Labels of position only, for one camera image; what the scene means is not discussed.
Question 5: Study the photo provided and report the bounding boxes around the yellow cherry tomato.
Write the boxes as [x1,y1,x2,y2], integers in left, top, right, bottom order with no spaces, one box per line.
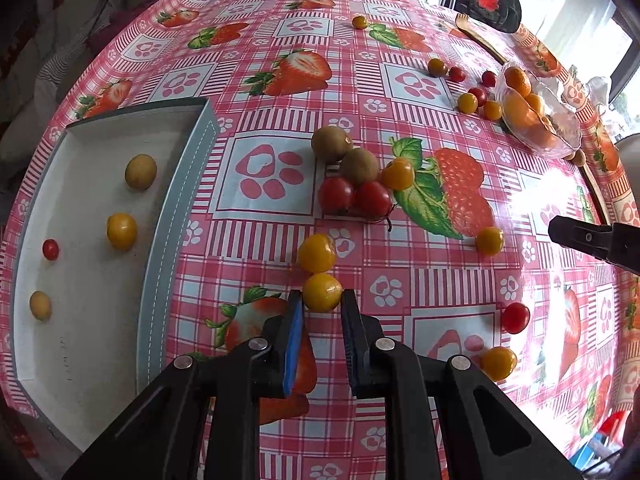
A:
[303,273,343,313]
[297,233,337,274]
[475,226,504,257]
[106,212,138,252]
[480,347,518,382]

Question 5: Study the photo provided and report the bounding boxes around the brown longan fruit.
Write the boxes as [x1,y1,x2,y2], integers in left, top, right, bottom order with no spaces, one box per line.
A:
[29,290,52,322]

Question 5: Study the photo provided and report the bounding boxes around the glass fruit bowl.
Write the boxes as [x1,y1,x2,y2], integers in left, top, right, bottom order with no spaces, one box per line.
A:
[496,62,582,159]

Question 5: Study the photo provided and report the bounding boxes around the orange cherry tomato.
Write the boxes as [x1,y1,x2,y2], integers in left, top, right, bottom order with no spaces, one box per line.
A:
[380,157,414,191]
[352,15,368,30]

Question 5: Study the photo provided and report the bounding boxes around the white shallow tray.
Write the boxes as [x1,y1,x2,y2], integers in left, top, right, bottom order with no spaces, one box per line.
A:
[11,98,218,450]

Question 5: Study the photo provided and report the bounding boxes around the brown kiwi berry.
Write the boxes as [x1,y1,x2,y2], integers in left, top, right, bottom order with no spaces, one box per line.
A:
[311,126,354,164]
[340,148,380,186]

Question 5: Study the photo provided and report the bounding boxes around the strawberry pattern pink tablecloth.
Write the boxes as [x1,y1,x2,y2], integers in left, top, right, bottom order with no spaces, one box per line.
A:
[4,0,639,453]

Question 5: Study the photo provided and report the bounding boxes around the brown longan in tray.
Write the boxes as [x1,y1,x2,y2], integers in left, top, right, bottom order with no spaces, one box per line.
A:
[125,154,157,191]

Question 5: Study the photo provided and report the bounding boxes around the small red cherry tomato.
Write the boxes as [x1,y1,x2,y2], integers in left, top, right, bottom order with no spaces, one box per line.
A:
[42,238,60,261]

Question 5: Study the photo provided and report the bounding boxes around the orange cherry tomato far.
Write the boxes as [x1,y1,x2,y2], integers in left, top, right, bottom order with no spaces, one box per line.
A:
[352,15,368,30]

